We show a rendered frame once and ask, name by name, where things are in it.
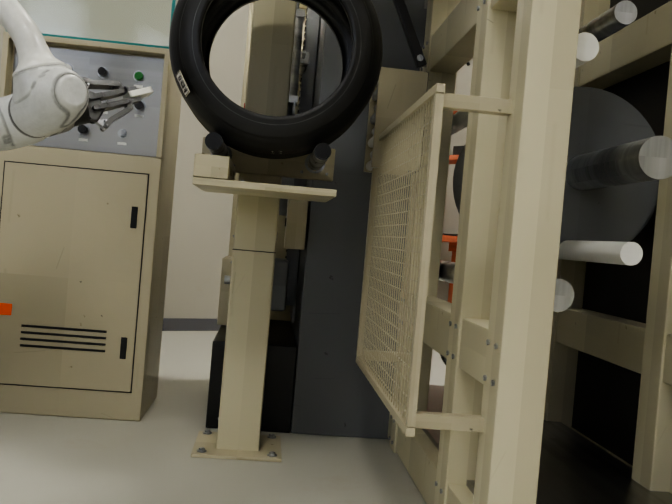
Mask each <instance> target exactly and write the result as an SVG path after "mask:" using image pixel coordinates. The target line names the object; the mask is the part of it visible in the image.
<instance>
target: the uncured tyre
mask: <svg viewBox="0 0 672 504"><path fill-rule="evenodd" d="M255 1H258V0H178V2H177V5H176V7H175V10H174V13H173V17H172V21H171V26H170V33H169V54H170V62H171V67H172V71H173V75H174V78H175V81H176V84H177V86H178V88H179V90H180V93H181V94H182V96H183V98H184V100H185V101H186V103H187V105H188V106H189V108H190V109H191V111H192V112H193V114H194V115H195V117H196V118H197V120H198V121H199V122H200V123H201V124H202V125H203V127H204V128H205V129H206V130H207V131H208V132H209V133H211V132H216V133H218V134H219V135H220V136H221V137H222V139H223V141H224V143H225V144H226V145H227V146H229V147H231V148H233V149H235V150H237V151H239V152H242V153H245V154H248V155H251V156H255V157H258V155H259V157H260V158H267V159H288V158H295V157H300V156H304V155H307V154H310V153H312V152H313V150H314V148H315V147H316V145H318V144H319V143H326V144H328V145H329V144H331V143H332V142H333V141H335V140H336V139H338V138H339V137H340V136H341V135H342V134H343V133H345V132H346V131H347V130H348V129H349V127H350V126H351V125H352V124H353V123H354V121H355V120H356V119H357V118H358V116H359V115H360V114H361V112H362V111H363V110H364V108H365V107H366V105H367V103H368V102H369V100H370V98H371V96H372V94H373V92H374V90H375V87H376V85H377V82H378V78H379V75H380V70H381V65H382V56H383V41H382V32H381V27H380V22H379V19H378V15H377V12H376V10H375V7H374V5H373V3H372V0H291V1H295V2H298V3H300V4H302V5H304V6H306V7H308V8H310V9H311V10H313V11H314V12H316V13H317V14H318V15H319V16H320V17H321V18H322V19H323V20H324V21H325V22H326V23H327V24H328V25H329V27H330V28H331V30H332V31H333V33H334V35H335V37H336V39H337V41H338V44H339V47H340V51H341V56H342V77H341V82H340V85H339V86H338V88H337V89H336V90H335V91H334V92H333V93H332V94H331V95H330V96H329V97H328V98H327V99H326V100H325V101H323V102H322V103H320V104H319V105H317V106H316V107H314V108H312V109H310V110H308V111H305V112H302V113H299V114H295V115H290V116H267V115H262V114H258V113H255V112H252V111H249V110H247V109H245V108H243V107H241V106H239V105H237V104H236V103H234V102H233V101H232V100H230V99H229V98H228V97H227V96H226V95H225V94H224V93H223V92H222V91H221V90H220V89H219V88H218V87H217V85H216V84H215V83H214V81H213V80H212V78H211V75H210V66H209V61H210V52H211V47H212V44H213V41H214V38H215V36H216V34H217V32H218V30H219V29H220V27H221V26H222V24H223V23H224V22H225V21H226V19H227V18H228V17H229V16H230V15H232V14H233V13H234V12H235V11H237V10H238V9H240V8H241V7H243V6H245V5H247V4H249V3H252V2H255ZM179 70H180V71H181V73H182V75H183V78H184V80H185V82H186V84H187V86H188V88H189V91H190V93H189V94H188V95H187V96H186V97H185V95H184V93H183V90H182V88H181V86H180V84H179V82H178V80H177V77H176V74H177V73H178V71H179ZM341 133H342V134H341ZM340 134H341V135H340ZM269 150H274V151H283V150H284V154H269Z"/></svg>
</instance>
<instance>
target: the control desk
mask: <svg viewBox="0 0 672 504"><path fill-rule="evenodd" d="M43 37H44V39H45V41H46V43H47V45H48V47H49V49H50V51H51V53H52V54H53V56H54V57H55V58H56V59H58V60H60V61H62V62H64V63H65V65H66V67H67V68H68V69H70V70H72V71H73V72H75V73H77V74H78V75H79V76H80V77H81V78H83V77H86V78H89V79H92V80H108V81H120V82H121V83H122V86H123V87H125V86H127V87H132V86H136V87H137V89H141V88H145V87H150V86H151V87H152V89H153V91H154V92H153V93H152V94H150V95H149V96H148V97H144V98H142V100H141V101H140V102H139V103H136V104H132V106H133V110H132V111H130V112H129V113H128V114H126V115H125V116H123V117H121V118H120V119H118V120H116V121H115V122H113V123H112V124H111V125H110V126H109V128H107V129H106V130H105V131H104V132H102V131H100V127H99V126H98V125H97V124H90V123H87V124H83V125H79V126H75V127H73V128H72V129H71V130H69V131H68V132H64V133H61V134H57V135H54V136H51V137H46V138H45V139H44V140H42V141H40V142H38V143H35V144H32V145H29V146H25V147H21V148H17V149H12V150H6V151H0V303H8V304H12V312H11V315H0V413H15V414H31V415H46V416H62V417H78V418H93V419H109V420H124V421H140V420H141V419H142V417H143V416H144V414H145V413H146V411H147V410H148V409H149V407H150V406H151V404H152V403H153V401H154V400H155V398H156V397H157V388H158V376H159V364H160V352H161V340H162V328H163V315H164V303H165V291H166V279H167V267H168V255H169V243H170V231H171V218H172V206H173V194H174V182H175V170H176V158H177V146H178V133H179V121H180V109H181V97H182V94H181V93H180V90H179V88H178V86H177V84H176V81H175V78H174V75H173V71H172V67H171V62H170V54H169V49H165V48H155V47H146V46H136V45H127V44H117V43H108V42H98V41H89V40H79V39H70V38H60V37H51V36H43ZM17 66H18V54H17V50H16V47H15V44H14V42H13V40H12V38H11V36H10V35H9V33H8V32H3V45H2V57H1V70H0V98H1V97H4V96H8V95H11V94H13V76H12V74H13V73H14V71H15V70H16V68H17Z"/></svg>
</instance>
